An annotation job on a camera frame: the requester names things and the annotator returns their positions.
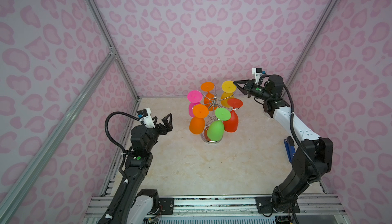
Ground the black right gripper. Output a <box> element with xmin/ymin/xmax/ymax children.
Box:
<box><xmin>234</xmin><ymin>80</ymin><xmax>273</xmax><ymax>101</ymax></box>

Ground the yellow plastic wine glass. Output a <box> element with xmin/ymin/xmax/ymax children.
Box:
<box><xmin>220</xmin><ymin>81</ymin><xmax>237</xmax><ymax>108</ymax></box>

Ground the red plastic wine glass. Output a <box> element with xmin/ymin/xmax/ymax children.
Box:
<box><xmin>223</xmin><ymin>98</ymin><xmax>243</xmax><ymax>133</ymax></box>

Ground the green plastic wine glass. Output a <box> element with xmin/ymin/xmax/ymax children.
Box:
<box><xmin>207</xmin><ymin>108</ymin><xmax>231</xmax><ymax>141</ymax></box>

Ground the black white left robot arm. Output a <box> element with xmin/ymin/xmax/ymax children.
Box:
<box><xmin>98</xmin><ymin>109</ymin><xmax>173</xmax><ymax>224</ymax></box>

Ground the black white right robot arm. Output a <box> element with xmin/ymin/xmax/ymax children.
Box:
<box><xmin>233</xmin><ymin>75</ymin><xmax>333</xmax><ymax>213</ymax></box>

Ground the front orange plastic wine glass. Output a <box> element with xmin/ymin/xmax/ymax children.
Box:
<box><xmin>189</xmin><ymin>104</ymin><xmax>209</xmax><ymax>135</ymax></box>

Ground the orange plastic wine glass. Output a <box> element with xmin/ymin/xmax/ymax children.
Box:
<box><xmin>189</xmin><ymin>104</ymin><xmax>209</xmax><ymax>135</ymax></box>
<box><xmin>201</xmin><ymin>82</ymin><xmax>216</xmax><ymax>111</ymax></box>

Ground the back orange plastic wine glass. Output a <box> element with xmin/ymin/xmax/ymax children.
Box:
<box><xmin>201</xmin><ymin>82</ymin><xmax>216</xmax><ymax>111</ymax></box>

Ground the magenta plastic wine glass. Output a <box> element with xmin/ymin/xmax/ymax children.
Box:
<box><xmin>187</xmin><ymin>90</ymin><xmax>203</xmax><ymax>117</ymax></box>

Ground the blue stapler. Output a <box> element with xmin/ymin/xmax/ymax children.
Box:
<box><xmin>283</xmin><ymin>136</ymin><xmax>296</xmax><ymax>163</ymax></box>

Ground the chrome wire wine glass rack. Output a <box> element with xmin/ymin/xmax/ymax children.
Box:
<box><xmin>201</xmin><ymin>81</ymin><xmax>237</xmax><ymax>144</ymax></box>

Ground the aluminium corner frame post right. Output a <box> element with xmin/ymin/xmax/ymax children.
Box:
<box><xmin>286</xmin><ymin>0</ymin><xmax>340</xmax><ymax>87</ymax></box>

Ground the aluminium corner frame post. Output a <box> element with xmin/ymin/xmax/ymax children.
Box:
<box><xmin>85</xmin><ymin>0</ymin><xmax>139</xmax><ymax>101</ymax></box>
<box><xmin>286</xmin><ymin>0</ymin><xmax>340</xmax><ymax>87</ymax></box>

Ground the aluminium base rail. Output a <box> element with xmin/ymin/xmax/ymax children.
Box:
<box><xmin>83</xmin><ymin>193</ymin><xmax>350</xmax><ymax>224</ymax></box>

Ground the aluminium corner frame post left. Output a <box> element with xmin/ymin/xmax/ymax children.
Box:
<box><xmin>85</xmin><ymin>0</ymin><xmax>139</xmax><ymax>101</ymax></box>

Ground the aluminium diagonal frame bar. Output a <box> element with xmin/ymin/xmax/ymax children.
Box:
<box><xmin>1</xmin><ymin>53</ymin><xmax>116</xmax><ymax>224</ymax></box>

